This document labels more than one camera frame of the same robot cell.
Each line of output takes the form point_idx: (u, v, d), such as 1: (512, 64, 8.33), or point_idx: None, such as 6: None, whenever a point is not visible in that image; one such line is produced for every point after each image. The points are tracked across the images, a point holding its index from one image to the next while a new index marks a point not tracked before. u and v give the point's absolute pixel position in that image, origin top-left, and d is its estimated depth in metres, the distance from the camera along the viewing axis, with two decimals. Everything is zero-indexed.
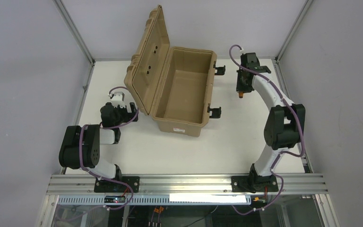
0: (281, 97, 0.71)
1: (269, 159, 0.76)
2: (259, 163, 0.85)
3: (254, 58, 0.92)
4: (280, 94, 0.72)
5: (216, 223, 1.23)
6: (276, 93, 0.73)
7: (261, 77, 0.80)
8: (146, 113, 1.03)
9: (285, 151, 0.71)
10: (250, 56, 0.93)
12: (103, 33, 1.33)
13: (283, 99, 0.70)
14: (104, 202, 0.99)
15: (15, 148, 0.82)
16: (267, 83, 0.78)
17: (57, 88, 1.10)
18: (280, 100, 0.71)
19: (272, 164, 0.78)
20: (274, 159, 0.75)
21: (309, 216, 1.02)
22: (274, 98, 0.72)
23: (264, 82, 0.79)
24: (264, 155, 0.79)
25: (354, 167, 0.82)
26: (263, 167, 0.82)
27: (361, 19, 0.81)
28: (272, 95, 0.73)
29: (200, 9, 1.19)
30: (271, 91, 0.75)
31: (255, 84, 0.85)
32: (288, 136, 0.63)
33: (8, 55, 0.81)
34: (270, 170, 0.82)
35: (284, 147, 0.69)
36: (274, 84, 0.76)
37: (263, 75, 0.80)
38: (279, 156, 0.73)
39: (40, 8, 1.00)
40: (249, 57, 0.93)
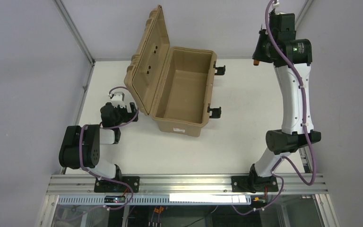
0: (304, 123, 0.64)
1: (270, 162, 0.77)
2: (260, 164, 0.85)
3: (291, 24, 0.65)
4: (304, 117, 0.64)
5: (216, 223, 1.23)
6: (300, 112, 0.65)
7: (293, 76, 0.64)
8: (146, 113, 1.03)
9: (286, 155, 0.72)
10: (287, 19, 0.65)
12: (103, 33, 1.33)
13: (306, 125, 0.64)
14: (104, 202, 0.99)
15: (15, 147, 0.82)
16: (298, 90, 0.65)
17: (57, 88, 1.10)
18: (300, 126, 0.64)
19: (273, 166, 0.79)
20: (276, 161, 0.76)
21: (309, 216, 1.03)
22: (296, 118, 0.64)
23: (295, 85, 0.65)
24: (265, 157, 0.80)
25: (354, 166, 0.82)
26: (263, 168, 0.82)
27: (360, 18, 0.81)
28: (296, 114, 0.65)
29: (200, 9, 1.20)
30: (297, 107, 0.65)
31: (280, 73, 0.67)
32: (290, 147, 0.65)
33: (9, 55, 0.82)
34: (270, 171, 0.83)
35: (286, 152, 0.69)
36: (305, 100, 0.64)
37: (298, 75, 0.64)
38: (280, 159, 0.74)
39: (41, 8, 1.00)
40: (284, 21, 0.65)
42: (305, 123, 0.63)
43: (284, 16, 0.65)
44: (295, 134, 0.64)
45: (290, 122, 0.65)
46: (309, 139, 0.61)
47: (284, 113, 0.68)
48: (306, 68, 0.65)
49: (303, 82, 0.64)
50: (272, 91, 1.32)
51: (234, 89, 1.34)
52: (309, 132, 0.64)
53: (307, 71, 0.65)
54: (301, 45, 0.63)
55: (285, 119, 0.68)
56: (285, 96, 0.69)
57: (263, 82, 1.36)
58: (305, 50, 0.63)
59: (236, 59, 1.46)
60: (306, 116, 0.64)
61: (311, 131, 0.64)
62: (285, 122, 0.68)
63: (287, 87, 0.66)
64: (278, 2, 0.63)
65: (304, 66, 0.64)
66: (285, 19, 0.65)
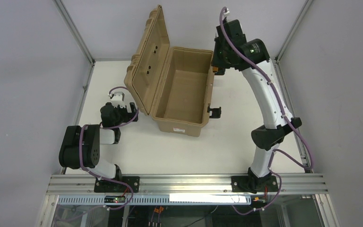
0: (283, 113, 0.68)
1: (264, 159, 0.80)
2: (255, 165, 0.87)
3: (238, 29, 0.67)
4: (280, 109, 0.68)
5: (216, 223, 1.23)
6: (277, 106, 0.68)
7: (260, 75, 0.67)
8: (146, 113, 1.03)
9: (276, 147, 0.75)
10: (234, 25, 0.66)
12: (103, 33, 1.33)
13: (286, 116, 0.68)
14: (104, 202, 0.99)
15: (15, 147, 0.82)
16: (268, 86, 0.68)
17: (57, 89, 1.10)
18: (281, 118, 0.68)
19: (269, 162, 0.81)
20: (270, 156, 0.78)
21: (309, 216, 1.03)
22: (275, 112, 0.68)
23: (264, 82, 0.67)
24: (258, 155, 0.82)
25: (354, 167, 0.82)
26: (261, 167, 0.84)
27: (361, 18, 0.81)
28: (274, 109, 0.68)
29: (200, 9, 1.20)
30: (272, 102, 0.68)
31: (247, 75, 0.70)
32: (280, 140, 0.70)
33: (8, 55, 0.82)
34: (267, 168, 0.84)
35: (275, 144, 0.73)
36: (276, 93, 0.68)
37: (264, 73, 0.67)
38: (272, 152, 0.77)
39: (41, 8, 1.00)
40: (232, 28, 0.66)
42: (285, 114, 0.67)
43: (230, 22, 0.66)
44: (280, 126, 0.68)
45: (272, 117, 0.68)
46: (293, 127, 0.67)
47: (262, 111, 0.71)
48: (267, 64, 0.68)
49: (270, 77, 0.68)
50: None
51: (234, 89, 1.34)
52: (291, 120, 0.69)
53: (269, 66, 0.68)
54: (256, 45, 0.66)
55: (265, 116, 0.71)
56: (257, 95, 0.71)
57: None
58: (261, 48, 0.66)
59: None
60: (282, 108, 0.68)
61: (291, 117, 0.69)
62: (266, 118, 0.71)
63: (257, 87, 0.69)
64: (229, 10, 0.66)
65: (265, 63, 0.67)
66: (232, 25, 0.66)
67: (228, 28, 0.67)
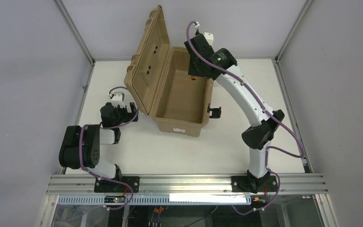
0: (263, 108, 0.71)
1: (260, 158, 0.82)
2: (253, 166, 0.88)
3: (204, 42, 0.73)
4: (260, 105, 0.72)
5: (216, 223, 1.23)
6: (256, 103, 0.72)
7: (232, 79, 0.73)
8: (146, 113, 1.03)
9: (269, 144, 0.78)
10: (199, 39, 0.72)
12: (103, 33, 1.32)
13: (267, 110, 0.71)
14: (104, 202, 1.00)
15: (15, 147, 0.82)
16: (242, 86, 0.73)
17: (57, 89, 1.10)
18: (263, 113, 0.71)
19: (265, 160, 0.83)
20: (265, 153, 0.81)
21: (309, 216, 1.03)
22: (256, 109, 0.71)
23: (238, 84, 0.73)
24: (254, 156, 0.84)
25: (353, 167, 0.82)
26: (258, 167, 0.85)
27: (361, 18, 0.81)
28: (254, 105, 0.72)
29: (200, 9, 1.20)
30: (250, 100, 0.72)
31: (221, 82, 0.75)
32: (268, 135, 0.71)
33: (8, 56, 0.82)
34: (265, 167, 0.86)
35: (267, 142, 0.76)
36: (251, 91, 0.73)
37: (236, 75, 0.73)
38: (266, 150, 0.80)
39: (41, 8, 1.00)
40: (198, 42, 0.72)
42: (265, 108, 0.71)
43: (196, 38, 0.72)
44: (264, 121, 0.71)
45: (254, 114, 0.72)
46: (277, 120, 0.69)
47: (245, 111, 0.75)
48: (235, 68, 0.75)
49: (241, 78, 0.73)
50: (272, 91, 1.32)
51: None
52: (273, 113, 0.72)
53: (237, 69, 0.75)
54: (221, 53, 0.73)
55: (249, 115, 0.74)
56: (236, 97, 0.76)
57: (263, 82, 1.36)
58: (227, 56, 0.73)
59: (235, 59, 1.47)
60: (262, 103, 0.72)
61: (273, 111, 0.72)
62: (250, 117, 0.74)
63: (233, 90, 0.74)
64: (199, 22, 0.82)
65: (234, 67, 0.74)
66: (199, 39, 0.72)
67: (194, 43, 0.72)
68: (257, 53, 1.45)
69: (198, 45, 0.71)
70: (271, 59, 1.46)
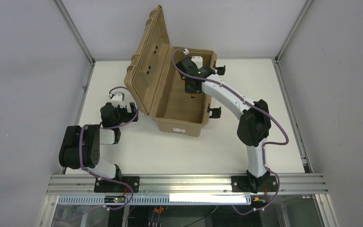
0: (242, 100, 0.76)
1: (257, 156, 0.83)
2: (252, 166, 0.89)
3: (190, 62, 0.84)
4: (240, 98, 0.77)
5: (216, 223, 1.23)
6: (236, 97, 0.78)
7: (211, 83, 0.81)
8: (146, 113, 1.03)
9: (265, 141, 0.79)
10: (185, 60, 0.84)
12: (103, 33, 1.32)
13: (246, 101, 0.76)
14: (104, 202, 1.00)
15: (15, 147, 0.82)
16: (221, 87, 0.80)
17: (57, 89, 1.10)
18: (243, 104, 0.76)
19: (263, 159, 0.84)
20: (262, 152, 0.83)
21: (309, 216, 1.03)
22: (237, 102, 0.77)
23: (217, 86, 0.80)
24: (251, 155, 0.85)
25: (353, 167, 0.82)
26: (257, 167, 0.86)
27: (361, 18, 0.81)
28: (234, 100, 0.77)
29: (200, 9, 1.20)
30: (229, 96, 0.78)
31: (207, 90, 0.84)
32: (260, 129, 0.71)
33: (8, 55, 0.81)
34: (264, 166, 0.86)
35: (263, 139, 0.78)
36: (229, 89, 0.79)
37: (214, 80, 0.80)
38: (263, 148, 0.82)
39: (41, 8, 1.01)
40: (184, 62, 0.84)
42: (244, 99, 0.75)
43: (183, 60, 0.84)
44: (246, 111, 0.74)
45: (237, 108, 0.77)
46: (259, 109, 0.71)
47: (231, 109, 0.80)
48: (215, 76, 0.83)
49: (219, 81, 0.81)
50: (272, 91, 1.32)
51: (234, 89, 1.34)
52: (254, 103, 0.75)
53: (217, 76, 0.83)
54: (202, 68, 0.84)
55: (235, 110, 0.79)
56: (220, 99, 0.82)
57: (264, 82, 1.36)
58: (207, 69, 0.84)
59: (236, 59, 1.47)
60: (241, 96, 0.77)
61: (254, 101, 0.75)
62: (237, 112, 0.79)
63: (215, 92, 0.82)
64: (186, 48, 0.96)
65: (212, 75, 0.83)
66: (185, 61, 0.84)
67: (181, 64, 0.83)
68: (257, 53, 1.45)
69: (184, 65, 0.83)
70: (270, 59, 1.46)
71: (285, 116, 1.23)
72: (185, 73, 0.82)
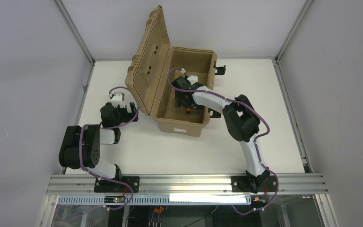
0: (224, 97, 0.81)
1: (252, 153, 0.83)
2: (250, 165, 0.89)
3: (183, 80, 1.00)
4: (223, 97, 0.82)
5: (216, 223, 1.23)
6: (219, 98, 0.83)
7: (199, 92, 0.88)
8: (147, 113, 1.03)
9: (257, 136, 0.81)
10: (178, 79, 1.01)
12: (103, 32, 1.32)
13: (227, 98, 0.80)
14: (104, 202, 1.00)
15: (15, 147, 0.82)
16: (207, 93, 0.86)
17: (57, 89, 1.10)
18: (226, 101, 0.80)
19: (259, 156, 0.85)
20: (256, 149, 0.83)
21: (309, 216, 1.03)
22: (221, 102, 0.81)
23: (203, 93, 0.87)
24: (246, 153, 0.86)
25: (354, 167, 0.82)
26: (254, 165, 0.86)
27: (360, 18, 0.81)
28: (217, 100, 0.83)
29: (200, 9, 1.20)
30: (214, 98, 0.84)
31: (199, 100, 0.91)
32: (247, 123, 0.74)
33: (8, 55, 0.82)
34: (260, 163, 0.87)
35: (254, 134, 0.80)
36: (212, 92, 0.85)
37: (199, 90, 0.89)
38: (255, 144, 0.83)
39: (41, 8, 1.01)
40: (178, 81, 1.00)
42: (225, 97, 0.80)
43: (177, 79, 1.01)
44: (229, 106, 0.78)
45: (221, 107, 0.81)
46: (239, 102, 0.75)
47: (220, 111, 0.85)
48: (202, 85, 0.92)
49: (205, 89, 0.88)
50: (272, 91, 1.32)
51: (234, 88, 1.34)
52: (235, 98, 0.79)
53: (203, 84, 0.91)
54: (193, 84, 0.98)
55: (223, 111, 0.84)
56: (210, 104, 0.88)
57: (264, 82, 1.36)
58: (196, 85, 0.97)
59: (236, 59, 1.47)
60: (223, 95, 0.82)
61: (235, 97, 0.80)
62: None
63: (204, 100, 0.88)
64: (184, 69, 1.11)
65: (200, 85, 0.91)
66: (179, 79, 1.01)
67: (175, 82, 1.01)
68: (257, 53, 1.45)
69: (178, 82, 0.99)
70: (271, 59, 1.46)
71: (285, 116, 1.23)
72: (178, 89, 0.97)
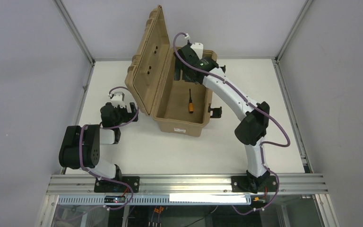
0: (246, 101, 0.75)
1: (255, 155, 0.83)
2: (251, 166, 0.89)
3: (191, 51, 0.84)
4: (244, 98, 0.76)
5: (216, 223, 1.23)
6: (239, 97, 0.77)
7: (215, 79, 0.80)
8: (147, 113, 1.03)
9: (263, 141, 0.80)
10: (185, 49, 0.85)
12: (103, 33, 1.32)
13: (249, 102, 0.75)
14: (104, 202, 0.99)
15: (15, 147, 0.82)
16: (224, 84, 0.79)
17: (57, 89, 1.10)
18: (247, 105, 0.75)
19: (262, 158, 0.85)
20: (260, 151, 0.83)
21: (309, 216, 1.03)
22: (240, 103, 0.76)
23: (220, 82, 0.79)
24: (250, 154, 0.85)
25: (354, 167, 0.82)
26: (256, 166, 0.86)
27: (360, 18, 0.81)
28: (237, 99, 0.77)
29: (200, 9, 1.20)
30: (233, 95, 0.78)
31: (207, 84, 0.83)
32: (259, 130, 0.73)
33: (8, 56, 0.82)
34: (263, 165, 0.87)
35: (260, 138, 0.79)
36: (233, 87, 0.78)
37: (218, 75, 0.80)
38: (261, 147, 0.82)
39: (41, 8, 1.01)
40: (185, 51, 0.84)
42: (247, 101, 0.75)
43: (184, 49, 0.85)
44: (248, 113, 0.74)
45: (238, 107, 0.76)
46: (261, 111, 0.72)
47: (231, 106, 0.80)
48: (217, 70, 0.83)
49: (223, 78, 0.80)
50: (272, 91, 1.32)
51: None
52: (257, 105, 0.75)
53: (219, 72, 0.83)
54: (204, 59, 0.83)
55: (235, 109, 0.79)
56: (221, 96, 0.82)
57: (264, 82, 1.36)
58: (209, 61, 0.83)
59: (236, 59, 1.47)
60: (245, 97, 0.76)
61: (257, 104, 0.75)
62: (237, 111, 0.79)
63: (217, 89, 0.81)
64: (187, 34, 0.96)
65: (216, 69, 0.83)
66: (185, 49, 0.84)
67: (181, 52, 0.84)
68: (257, 53, 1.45)
69: (185, 53, 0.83)
70: (271, 59, 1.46)
71: (285, 116, 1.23)
72: (185, 61, 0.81)
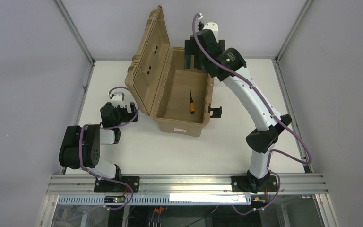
0: (272, 114, 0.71)
1: (262, 160, 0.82)
2: (254, 167, 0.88)
3: (213, 39, 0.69)
4: (269, 109, 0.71)
5: (216, 223, 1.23)
6: (265, 108, 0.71)
7: (241, 82, 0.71)
8: (147, 113, 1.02)
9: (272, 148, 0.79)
10: (208, 37, 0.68)
12: (103, 33, 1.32)
13: (274, 115, 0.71)
14: (104, 202, 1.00)
15: (15, 147, 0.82)
16: (250, 90, 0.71)
17: (57, 89, 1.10)
18: (272, 118, 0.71)
19: (267, 161, 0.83)
20: (267, 155, 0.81)
21: (309, 216, 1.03)
22: (264, 114, 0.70)
23: (246, 87, 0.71)
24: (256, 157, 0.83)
25: (354, 167, 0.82)
26: (260, 169, 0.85)
27: (360, 19, 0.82)
28: (262, 109, 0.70)
29: (200, 9, 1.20)
30: (259, 105, 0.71)
31: (228, 82, 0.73)
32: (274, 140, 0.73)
33: (8, 56, 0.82)
34: (266, 168, 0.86)
35: (271, 145, 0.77)
36: (261, 95, 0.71)
37: (244, 78, 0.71)
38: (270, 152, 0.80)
39: (41, 8, 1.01)
40: (207, 40, 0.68)
42: (273, 114, 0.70)
43: (204, 34, 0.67)
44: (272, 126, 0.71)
45: (261, 118, 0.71)
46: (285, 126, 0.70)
47: (251, 112, 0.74)
48: (244, 70, 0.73)
49: (251, 82, 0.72)
50: (272, 91, 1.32)
51: None
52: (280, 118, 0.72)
53: (246, 72, 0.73)
54: (229, 53, 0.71)
55: (254, 117, 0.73)
56: (242, 99, 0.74)
57: (264, 82, 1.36)
58: (236, 56, 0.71)
59: None
60: (270, 108, 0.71)
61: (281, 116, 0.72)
62: (256, 120, 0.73)
63: (240, 91, 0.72)
64: (202, 13, 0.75)
65: (243, 69, 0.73)
66: (207, 36, 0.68)
67: (203, 39, 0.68)
68: (257, 53, 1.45)
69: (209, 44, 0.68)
70: (271, 59, 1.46)
71: None
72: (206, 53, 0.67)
